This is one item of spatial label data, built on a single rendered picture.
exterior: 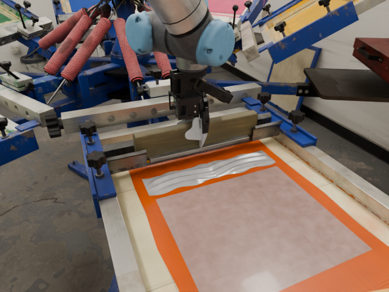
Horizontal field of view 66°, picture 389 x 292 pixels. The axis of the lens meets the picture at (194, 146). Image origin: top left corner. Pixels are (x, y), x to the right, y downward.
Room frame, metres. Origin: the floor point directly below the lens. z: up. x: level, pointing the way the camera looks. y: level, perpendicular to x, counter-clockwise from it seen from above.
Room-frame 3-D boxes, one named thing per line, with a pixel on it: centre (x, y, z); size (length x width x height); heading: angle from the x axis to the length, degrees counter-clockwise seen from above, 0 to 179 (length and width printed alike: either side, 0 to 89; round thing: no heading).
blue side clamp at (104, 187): (0.62, 0.25, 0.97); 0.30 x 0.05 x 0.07; 23
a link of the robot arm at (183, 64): (0.70, 0.01, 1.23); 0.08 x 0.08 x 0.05
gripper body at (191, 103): (0.70, 0.01, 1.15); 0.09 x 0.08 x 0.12; 113
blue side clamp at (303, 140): (0.84, -0.26, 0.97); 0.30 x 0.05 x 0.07; 23
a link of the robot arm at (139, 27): (0.62, 0.07, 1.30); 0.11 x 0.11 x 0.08; 44
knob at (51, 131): (0.79, 0.40, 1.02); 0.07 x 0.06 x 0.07; 23
